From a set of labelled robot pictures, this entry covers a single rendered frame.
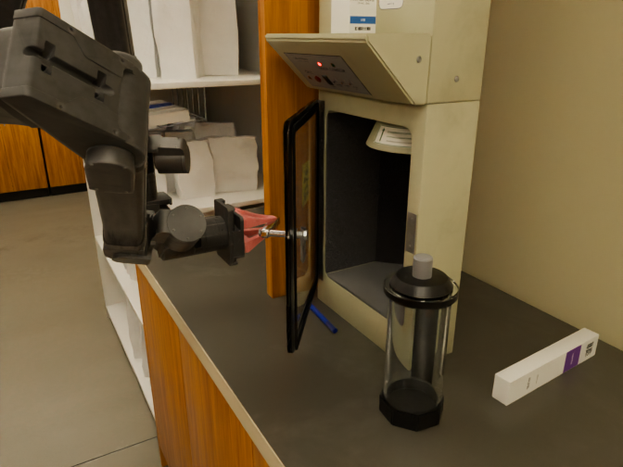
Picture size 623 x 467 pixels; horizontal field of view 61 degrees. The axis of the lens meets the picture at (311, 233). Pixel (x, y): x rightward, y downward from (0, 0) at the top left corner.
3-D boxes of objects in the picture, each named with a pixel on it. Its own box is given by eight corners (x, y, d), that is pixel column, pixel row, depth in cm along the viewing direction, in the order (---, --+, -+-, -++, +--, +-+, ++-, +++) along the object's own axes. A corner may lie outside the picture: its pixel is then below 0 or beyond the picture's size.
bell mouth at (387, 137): (418, 132, 110) (420, 106, 108) (483, 148, 95) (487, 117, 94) (347, 141, 102) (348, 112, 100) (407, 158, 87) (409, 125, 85)
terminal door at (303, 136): (317, 281, 119) (318, 98, 104) (291, 358, 90) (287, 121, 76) (313, 281, 119) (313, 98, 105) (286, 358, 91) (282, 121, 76)
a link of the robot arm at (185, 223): (115, 209, 84) (110, 261, 82) (123, 183, 74) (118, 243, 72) (191, 218, 89) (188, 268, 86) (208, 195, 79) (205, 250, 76)
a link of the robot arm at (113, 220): (84, 45, 46) (69, 158, 43) (152, 56, 48) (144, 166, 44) (110, 208, 85) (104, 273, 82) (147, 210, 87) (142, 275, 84)
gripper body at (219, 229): (238, 207, 85) (193, 213, 82) (240, 265, 89) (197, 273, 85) (223, 196, 90) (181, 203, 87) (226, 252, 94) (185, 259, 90)
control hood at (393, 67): (317, 87, 105) (318, 33, 102) (427, 105, 79) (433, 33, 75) (265, 90, 100) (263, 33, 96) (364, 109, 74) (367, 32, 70)
